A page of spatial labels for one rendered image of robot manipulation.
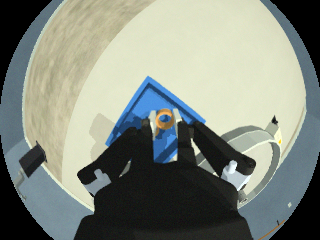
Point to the blue shallow tray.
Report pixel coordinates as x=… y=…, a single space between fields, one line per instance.
x=148 y=98

